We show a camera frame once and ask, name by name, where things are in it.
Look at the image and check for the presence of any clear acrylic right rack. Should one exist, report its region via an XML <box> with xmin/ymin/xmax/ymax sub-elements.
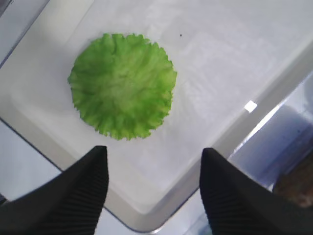
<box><xmin>228</xmin><ymin>73</ymin><xmax>313</xmax><ymax>191</ymax></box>

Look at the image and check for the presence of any green lettuce leaf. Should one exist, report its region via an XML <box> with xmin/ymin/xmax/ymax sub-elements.
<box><xmin>67</xmin><ymin>33</ymin><xmax>177</xmax><ymax>140</ymax></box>

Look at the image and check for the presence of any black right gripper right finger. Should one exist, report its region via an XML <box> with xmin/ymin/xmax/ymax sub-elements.
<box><xmin>199</xmin><ymin>148</ymin><xmax>313</xmax><ymax>235</ymax></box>

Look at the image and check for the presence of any white metal baking tray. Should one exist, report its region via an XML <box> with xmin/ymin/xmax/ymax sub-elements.
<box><xmin>0</xmin><ymin>0</ymin><xmax>313</xmax><ymax>235</ymax></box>

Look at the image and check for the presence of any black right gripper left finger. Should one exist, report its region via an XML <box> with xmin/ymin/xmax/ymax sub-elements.
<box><xmin>0</xmin><ymin>145</ymin><xmax>109</xmax><ymax>235</ymax></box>

